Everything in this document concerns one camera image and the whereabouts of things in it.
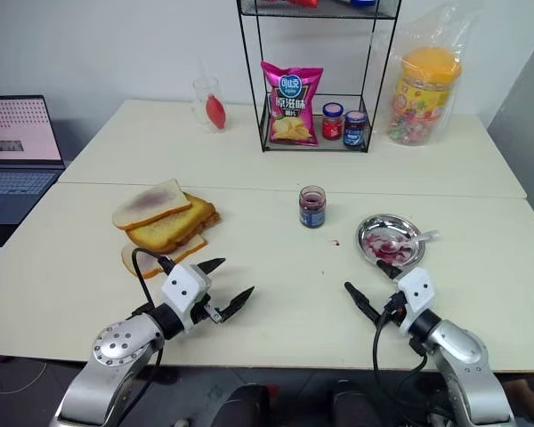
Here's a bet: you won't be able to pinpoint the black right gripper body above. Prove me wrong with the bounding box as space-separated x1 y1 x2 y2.
382 290 410 328

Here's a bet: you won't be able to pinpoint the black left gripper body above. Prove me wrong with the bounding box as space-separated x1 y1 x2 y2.
190 284 226 325

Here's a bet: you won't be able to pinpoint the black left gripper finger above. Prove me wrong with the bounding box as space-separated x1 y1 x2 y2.
197 256 227 278
220 286 256 323

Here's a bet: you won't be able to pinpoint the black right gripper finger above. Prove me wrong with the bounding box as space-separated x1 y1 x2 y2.
344 281 383 323
376 260 403 281

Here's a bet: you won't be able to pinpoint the white bread slice pale crumb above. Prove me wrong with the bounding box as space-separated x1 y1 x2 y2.
121 233 208 280

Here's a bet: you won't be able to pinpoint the golden toasted bread slice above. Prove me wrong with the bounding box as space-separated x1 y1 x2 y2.
125 191 217 251

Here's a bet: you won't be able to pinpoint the white bread slice purple stain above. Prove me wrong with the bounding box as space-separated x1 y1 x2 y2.
111 178 193 231

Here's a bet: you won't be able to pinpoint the open glass jam jar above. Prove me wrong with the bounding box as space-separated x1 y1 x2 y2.
297 184 328 230

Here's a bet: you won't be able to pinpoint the blue-label jam jar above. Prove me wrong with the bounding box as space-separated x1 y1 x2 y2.
342 109 369 149

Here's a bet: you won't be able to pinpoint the red lid jar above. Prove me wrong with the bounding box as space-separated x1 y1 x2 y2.
321 101 344 141

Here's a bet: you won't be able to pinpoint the round metal plate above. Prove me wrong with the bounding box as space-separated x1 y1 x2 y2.
355 213 425 270

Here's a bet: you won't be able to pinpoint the white plastic spoon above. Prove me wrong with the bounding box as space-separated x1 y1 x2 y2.
384 229 441 255

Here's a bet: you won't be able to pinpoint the dark rounded shape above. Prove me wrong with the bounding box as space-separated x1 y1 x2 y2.
330 377 384 427

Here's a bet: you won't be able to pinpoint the red pointed object in glass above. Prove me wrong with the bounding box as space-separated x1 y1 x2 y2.
205 93 229 132

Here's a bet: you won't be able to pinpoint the clear drinking glass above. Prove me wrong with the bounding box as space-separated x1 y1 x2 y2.
191 77 230 134

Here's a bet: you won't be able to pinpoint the yellow-lid candy jar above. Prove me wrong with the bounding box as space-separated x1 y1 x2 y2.
387 46 464 147

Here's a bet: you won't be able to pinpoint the pink potato chips bag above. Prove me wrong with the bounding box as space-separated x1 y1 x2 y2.
260 60 325 148

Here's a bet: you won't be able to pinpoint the open dark laptop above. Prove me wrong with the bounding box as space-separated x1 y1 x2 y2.
0 93 68 227

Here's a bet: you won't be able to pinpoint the candy jar in plastic bag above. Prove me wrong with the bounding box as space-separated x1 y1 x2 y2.
370 4 474 149

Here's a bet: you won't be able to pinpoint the red packet on shelf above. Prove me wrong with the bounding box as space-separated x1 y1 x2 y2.
271 0 320 10

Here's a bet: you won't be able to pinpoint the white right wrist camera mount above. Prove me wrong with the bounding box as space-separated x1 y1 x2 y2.
394 266 439 335

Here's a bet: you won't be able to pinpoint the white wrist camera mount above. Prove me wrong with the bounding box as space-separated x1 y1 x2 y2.
160 262 211 334
394 266 439 335

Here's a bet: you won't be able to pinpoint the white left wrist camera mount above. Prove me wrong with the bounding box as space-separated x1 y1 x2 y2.
160 262 211 334

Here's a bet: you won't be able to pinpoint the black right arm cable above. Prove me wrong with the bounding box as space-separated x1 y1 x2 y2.
372 300 431 427

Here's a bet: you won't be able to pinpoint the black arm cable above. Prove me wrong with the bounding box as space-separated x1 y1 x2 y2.
130 246 175 422
372 300 431 427

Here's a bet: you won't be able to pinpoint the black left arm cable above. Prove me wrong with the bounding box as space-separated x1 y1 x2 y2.
130 246 175 422

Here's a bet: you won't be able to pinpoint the black wire shelf rack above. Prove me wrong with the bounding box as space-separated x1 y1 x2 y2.
236 0 403 155

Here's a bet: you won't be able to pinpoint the thin white floor cable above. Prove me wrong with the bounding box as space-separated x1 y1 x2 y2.
0 359 51 396

